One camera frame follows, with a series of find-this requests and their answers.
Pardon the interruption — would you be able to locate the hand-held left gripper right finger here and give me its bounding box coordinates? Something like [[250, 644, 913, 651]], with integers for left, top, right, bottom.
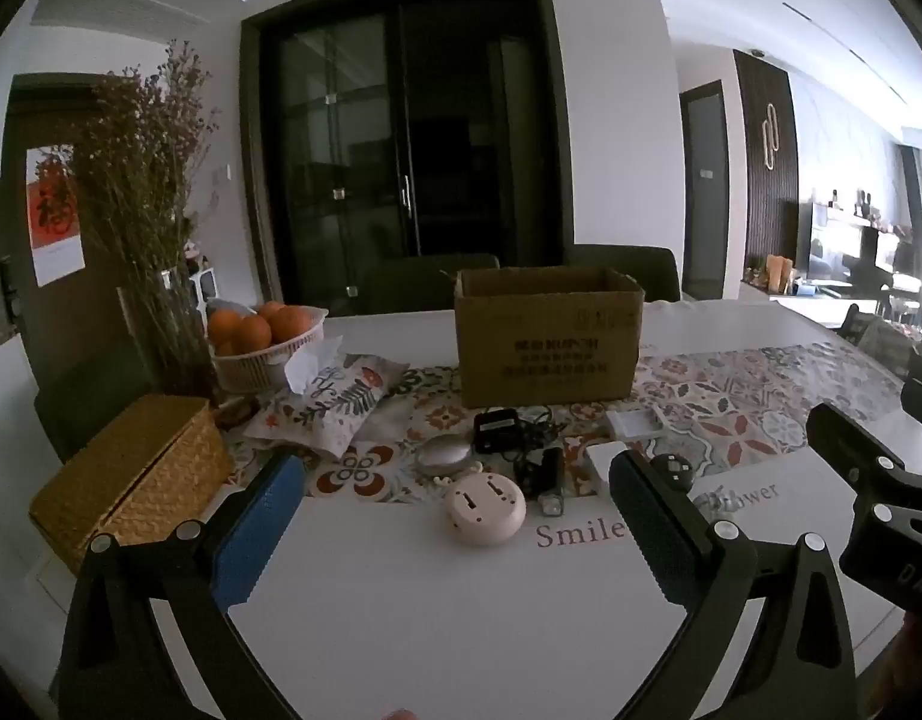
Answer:
[[609, 448, 859, 720]]

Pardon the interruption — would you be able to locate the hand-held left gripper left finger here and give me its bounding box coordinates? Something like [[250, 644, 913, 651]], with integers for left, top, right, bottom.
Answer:
[[52, 450, 308, 720]]

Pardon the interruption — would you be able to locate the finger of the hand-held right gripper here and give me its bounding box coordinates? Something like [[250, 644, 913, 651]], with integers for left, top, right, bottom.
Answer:
[[806, 401, 922, 541]]

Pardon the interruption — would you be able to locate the black round cable reel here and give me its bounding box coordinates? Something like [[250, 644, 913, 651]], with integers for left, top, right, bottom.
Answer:
[[650, 452, 694, 494]]

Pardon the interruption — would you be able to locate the small white box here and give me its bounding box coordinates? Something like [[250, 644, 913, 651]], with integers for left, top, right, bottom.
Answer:
[[605, 406, 668, 442]]

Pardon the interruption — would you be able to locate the pink round device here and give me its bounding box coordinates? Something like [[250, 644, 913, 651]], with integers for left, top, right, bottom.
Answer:
[[442, 469, 528, 550]]

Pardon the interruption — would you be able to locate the black power adapter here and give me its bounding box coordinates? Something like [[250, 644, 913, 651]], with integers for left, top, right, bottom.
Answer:
[[473, 407, 522, 455]]

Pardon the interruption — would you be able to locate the silver oval gadget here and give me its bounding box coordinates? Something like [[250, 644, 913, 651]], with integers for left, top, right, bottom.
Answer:
[[416, 433, 477, 479]]

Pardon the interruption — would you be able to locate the brown cardboard box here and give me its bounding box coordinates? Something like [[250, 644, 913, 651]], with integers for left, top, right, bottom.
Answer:
[[453, 266, 647, 410]]

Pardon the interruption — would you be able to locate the white flat card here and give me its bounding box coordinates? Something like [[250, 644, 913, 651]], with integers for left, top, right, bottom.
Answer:
[[587, 441, 636, 496]]

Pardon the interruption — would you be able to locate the patterned cushion chair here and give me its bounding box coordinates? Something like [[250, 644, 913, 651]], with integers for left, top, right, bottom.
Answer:
[[839, 304, 922, 391]]

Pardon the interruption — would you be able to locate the patterned table runner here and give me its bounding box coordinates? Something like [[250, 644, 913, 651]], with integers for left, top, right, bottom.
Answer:
[[228, 341, 906, 505]]

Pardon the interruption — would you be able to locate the white television cabinet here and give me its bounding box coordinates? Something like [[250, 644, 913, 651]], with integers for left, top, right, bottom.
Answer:
[[741, 277, 919, 331]]

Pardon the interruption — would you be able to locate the yellow woven storage box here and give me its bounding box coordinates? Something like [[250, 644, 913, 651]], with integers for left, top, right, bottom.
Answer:
[[29, 394, 233, 575]]

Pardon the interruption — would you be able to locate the floral fabric tissue cover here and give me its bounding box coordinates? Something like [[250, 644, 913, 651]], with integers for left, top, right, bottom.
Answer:
[[243, 352, 411, 462]]

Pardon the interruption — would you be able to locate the white plastic fruit basket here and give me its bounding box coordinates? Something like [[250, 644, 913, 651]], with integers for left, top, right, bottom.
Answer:
[[208, 307, 329, 396]]

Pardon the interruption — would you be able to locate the white tissue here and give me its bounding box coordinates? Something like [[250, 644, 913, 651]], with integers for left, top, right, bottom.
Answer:
[[284, 337, 346, 395]]

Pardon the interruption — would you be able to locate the glass vase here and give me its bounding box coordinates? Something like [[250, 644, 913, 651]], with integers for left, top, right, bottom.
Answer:
[[116, 266, 214, 398]]

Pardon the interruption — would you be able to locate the dark dining chair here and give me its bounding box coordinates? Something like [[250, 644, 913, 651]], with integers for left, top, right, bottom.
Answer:
[[33, 352, 162, 466], [356, 253, 501, 316], [564, 244, 681, 302]]

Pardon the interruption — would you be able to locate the white shoe rack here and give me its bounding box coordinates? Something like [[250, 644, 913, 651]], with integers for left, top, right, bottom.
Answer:
[[182, 240, 219, 302]]

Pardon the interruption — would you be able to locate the grey interior door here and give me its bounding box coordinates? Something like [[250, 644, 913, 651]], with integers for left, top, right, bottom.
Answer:
[[680, 81, 732, 301]]

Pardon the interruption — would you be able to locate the red door poster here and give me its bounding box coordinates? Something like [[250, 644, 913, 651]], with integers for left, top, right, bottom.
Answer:
[[26, 144, 85, 287]]

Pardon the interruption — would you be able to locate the dried flower bunch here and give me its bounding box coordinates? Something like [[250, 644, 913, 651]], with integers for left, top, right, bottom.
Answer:
[[71, 41, 216, 391]]

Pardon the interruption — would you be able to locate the dark glass sliding door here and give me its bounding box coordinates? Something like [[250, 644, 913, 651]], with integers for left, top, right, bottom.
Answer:
[[239, 0, 570, 316]]

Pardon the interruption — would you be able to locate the brown wooden door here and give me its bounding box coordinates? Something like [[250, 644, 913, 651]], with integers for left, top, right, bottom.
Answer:
[[0, 75, 132, 383]]

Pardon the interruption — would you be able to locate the black adapter cable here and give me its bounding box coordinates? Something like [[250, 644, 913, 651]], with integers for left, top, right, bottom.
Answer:
[[516, 405, 576, 452]]

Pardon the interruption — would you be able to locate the dark slatted wall panel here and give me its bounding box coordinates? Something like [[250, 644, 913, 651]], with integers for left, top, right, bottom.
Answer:
[[734, 51, 799, 286]]

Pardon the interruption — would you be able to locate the gold wall ornament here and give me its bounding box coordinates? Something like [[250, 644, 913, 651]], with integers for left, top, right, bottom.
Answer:
[[761, 101, 781, 170]]

